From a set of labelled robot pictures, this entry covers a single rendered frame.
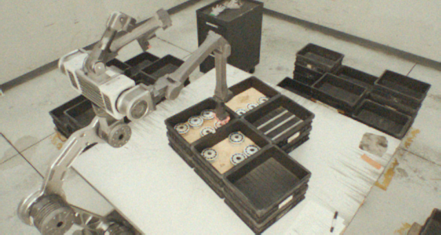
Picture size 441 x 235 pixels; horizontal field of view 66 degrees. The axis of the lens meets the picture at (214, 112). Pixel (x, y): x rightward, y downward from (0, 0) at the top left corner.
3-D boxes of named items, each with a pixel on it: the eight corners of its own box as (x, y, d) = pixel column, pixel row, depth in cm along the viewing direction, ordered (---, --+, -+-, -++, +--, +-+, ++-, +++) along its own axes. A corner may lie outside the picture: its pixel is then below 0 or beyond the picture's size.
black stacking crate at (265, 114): (271, 156, 210) (273, 143, 203) (239, 130, 228) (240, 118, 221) (313, 127, 229) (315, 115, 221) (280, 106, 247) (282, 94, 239)
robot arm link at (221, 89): (209, 40, 178) (224, 48, 173) (216, 34, 180) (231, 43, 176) (211, 94, 211) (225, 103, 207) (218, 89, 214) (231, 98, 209)
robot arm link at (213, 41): (212, 23, 172) (227, 30, 168) (217, 40, 184) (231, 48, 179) (151, 85, 160) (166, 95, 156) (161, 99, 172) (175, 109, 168)
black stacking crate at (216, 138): (221, 189, 192) (221, 177, 185) (191, 159, 210) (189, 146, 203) (271, 156, 210) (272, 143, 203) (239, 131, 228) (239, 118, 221)
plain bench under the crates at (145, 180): (258, 387, 189) (269, 349, 143) (94, 220, 271) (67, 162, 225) (373, 201, 278) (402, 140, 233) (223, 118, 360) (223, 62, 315)
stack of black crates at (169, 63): (165, 118, 341) (159, 81, 312) (145, 106, 356) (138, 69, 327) (192, 98, 363) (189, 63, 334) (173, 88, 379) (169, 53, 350)
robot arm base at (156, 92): (142, 104, 160) (138, 83, 152) (155, 96, 164) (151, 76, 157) (154, 111, 155) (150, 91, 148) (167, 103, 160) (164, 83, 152)
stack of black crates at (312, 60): (335, 90, 369) (345, 54, 340) (322, 103, 352) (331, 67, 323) (303, 77, 389) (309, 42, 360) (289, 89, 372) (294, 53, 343)
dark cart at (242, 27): (228, 94, 392) (228, 21, 333) (200, 80, 415) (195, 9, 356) (258, 72, 425) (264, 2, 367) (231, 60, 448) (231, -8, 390)
